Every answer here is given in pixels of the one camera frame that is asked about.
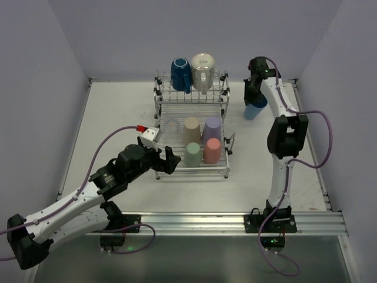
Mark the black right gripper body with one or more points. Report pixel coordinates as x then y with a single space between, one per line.
251 92

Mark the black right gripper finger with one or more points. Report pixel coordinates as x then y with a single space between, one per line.
248 93
257 97

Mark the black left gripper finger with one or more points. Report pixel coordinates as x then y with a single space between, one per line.
170 156
164 166

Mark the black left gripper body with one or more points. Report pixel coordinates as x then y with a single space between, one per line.
157 161

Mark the light blue plastic cup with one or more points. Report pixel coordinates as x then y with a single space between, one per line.
252 110

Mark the light green plastic cup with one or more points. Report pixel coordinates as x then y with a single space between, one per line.
192 155

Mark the beige plastic cup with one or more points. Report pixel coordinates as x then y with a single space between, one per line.
191 131

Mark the salmon pink plastic cup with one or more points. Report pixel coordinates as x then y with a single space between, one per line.
212 151

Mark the lavender plastic cup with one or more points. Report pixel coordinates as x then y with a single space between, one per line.
212 129

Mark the dark blue ceramic mug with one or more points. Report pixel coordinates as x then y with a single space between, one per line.
180 71

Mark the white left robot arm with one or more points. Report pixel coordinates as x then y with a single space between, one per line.
88 209

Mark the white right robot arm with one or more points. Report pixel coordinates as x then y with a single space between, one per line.
286 138

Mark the silver metal dish rack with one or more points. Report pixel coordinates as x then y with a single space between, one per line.
170 103

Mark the white floral ceramic mug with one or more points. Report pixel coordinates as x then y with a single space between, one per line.
202 72

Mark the black left controller box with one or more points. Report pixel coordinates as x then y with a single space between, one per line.
111 242

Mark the black controller box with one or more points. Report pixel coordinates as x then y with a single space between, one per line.
111 242
273 243

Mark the black right controller box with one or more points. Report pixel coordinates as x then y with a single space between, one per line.
273 243

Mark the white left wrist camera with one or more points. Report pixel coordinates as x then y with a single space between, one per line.
150 138

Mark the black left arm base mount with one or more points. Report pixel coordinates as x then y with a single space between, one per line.
116 218

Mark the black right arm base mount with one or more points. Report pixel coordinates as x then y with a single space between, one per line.
281 221

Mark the aluminium front rail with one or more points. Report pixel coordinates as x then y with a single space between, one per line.
238 224

